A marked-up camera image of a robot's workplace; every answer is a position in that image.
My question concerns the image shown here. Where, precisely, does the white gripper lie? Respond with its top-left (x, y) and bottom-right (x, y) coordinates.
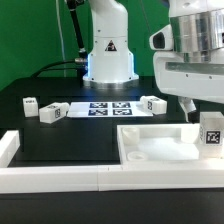
top-left (153, 51), bottom-right (224, 123)

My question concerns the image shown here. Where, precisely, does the white square table top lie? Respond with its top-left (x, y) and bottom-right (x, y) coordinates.
top-left (117, 124), bottom-right (224, 165)

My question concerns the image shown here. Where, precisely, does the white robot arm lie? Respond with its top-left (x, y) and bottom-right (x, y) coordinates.
top-left (83, 0), bottom-right (224, 114)

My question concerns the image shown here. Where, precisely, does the white marker sheet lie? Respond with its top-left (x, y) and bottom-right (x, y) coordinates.
top-left (67, 101), bottom-right (152, 118)

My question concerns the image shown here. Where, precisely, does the white U-shaped obstacle fence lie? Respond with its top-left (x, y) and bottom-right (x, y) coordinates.
top-left (0, 131), bottom-right (224, 194)

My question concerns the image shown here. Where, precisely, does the black cable bundle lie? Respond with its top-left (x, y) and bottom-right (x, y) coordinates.
top-left (31, 0), bottom-right (88, 78)

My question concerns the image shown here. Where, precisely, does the white thin cable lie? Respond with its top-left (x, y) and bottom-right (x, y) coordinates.
top-left (56, 0), bottom-right (68, 78)

